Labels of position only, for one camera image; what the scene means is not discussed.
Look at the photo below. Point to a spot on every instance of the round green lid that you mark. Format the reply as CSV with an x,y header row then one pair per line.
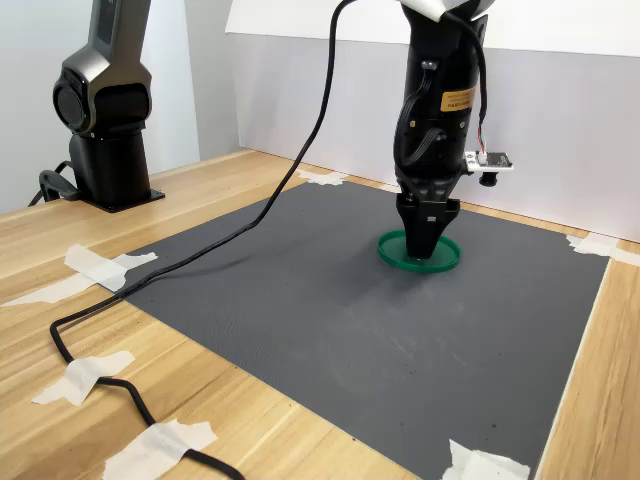
x,y
390,252

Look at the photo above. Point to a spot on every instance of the white tape cross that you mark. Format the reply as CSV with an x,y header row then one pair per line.
x,y
107,270
480,462
597,245
320,177

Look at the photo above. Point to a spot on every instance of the white partition panel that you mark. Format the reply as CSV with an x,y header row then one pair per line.
x,y
565,140
310,100

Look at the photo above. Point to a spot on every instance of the dark grey mat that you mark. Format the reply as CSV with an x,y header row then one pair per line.
x,y
350,350

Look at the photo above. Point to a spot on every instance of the small camera box with board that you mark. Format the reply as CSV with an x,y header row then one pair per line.
x,y
492,161

